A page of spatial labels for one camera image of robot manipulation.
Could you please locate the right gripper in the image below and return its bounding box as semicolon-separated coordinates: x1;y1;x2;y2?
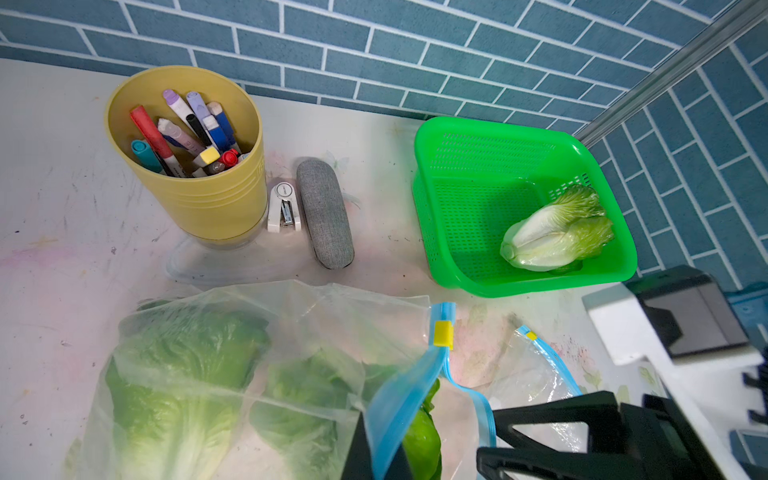
476;391;768;480

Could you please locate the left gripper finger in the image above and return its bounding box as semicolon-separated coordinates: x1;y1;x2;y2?
340;415;413;480

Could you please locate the clear zipper bag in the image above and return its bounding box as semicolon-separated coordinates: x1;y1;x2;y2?
482;326;588;453
65;280;495;479

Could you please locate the chinese cabbage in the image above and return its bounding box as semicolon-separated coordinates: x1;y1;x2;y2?
500;184;615;272
105;300;271;479
247;347;443;479

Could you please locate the green plastic basket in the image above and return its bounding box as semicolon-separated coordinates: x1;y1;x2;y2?
412;117;638;298

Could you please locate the grey fabric case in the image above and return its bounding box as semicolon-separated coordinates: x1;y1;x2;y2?
296;158;355;270

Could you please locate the small white stapler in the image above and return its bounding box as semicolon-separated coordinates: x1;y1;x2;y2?
267;181;302;233

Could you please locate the yellow pen cup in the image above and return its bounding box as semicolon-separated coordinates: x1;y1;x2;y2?
105;66;268;245

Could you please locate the blue marker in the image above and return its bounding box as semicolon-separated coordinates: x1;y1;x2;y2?
207;102;242;154

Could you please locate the purple marker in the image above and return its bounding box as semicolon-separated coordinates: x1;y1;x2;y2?
162;89;193;130

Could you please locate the red marker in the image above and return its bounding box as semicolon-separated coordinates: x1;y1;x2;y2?
130;105;186;178

